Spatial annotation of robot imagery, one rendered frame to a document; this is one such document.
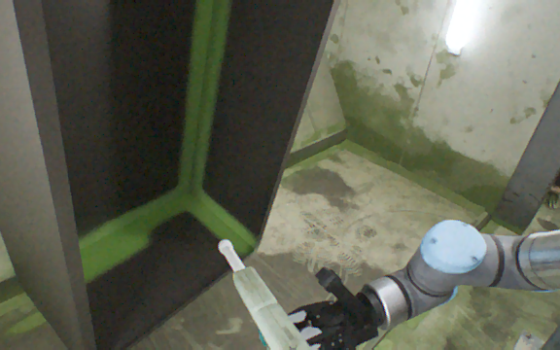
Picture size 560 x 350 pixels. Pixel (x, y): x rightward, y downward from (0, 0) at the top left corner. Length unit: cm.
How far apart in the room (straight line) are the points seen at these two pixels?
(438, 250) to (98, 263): 95
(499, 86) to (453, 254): 180
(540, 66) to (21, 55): 220
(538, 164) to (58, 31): 224
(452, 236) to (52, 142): 60
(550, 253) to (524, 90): 177
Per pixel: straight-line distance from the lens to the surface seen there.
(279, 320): 67
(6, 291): 190
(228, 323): 167
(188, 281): 124
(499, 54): 240
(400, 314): 77
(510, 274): 75
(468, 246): 70
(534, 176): 250
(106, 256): 130
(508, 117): 244
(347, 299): 72
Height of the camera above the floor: 140
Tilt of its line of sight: 34 degrees down
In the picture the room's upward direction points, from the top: 6 degrees clockwise
